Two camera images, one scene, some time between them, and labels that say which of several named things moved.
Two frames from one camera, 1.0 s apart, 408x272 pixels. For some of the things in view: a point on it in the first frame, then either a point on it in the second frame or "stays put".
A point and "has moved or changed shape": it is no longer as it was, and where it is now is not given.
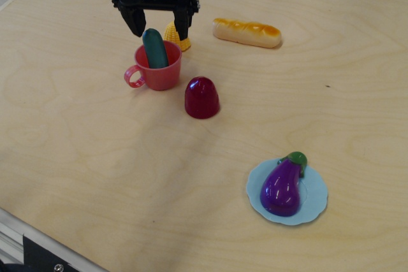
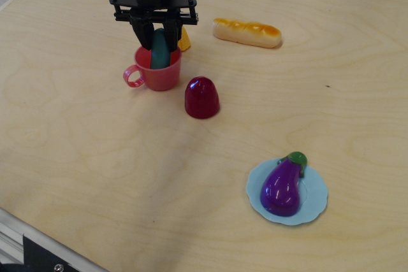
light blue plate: x=313 y=197 stays put
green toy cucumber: x=153 y=43 has moved or changed shape
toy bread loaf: x=250 y=33 stays put
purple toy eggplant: x=280 y=186 stays put
